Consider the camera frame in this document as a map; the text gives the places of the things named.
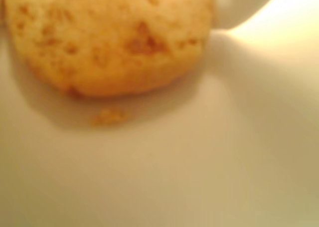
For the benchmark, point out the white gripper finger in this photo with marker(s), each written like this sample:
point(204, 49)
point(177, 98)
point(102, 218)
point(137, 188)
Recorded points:
point(231, 10)

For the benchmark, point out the round chocolate chip mini cookie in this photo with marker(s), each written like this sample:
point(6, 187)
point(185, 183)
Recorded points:
point(107, 42)

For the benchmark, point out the cookie crumb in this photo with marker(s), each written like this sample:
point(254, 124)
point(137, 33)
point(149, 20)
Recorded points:
point(109, 116)

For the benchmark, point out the white paper sheet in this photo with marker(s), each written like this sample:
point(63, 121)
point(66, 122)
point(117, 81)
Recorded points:
point(174, 162)

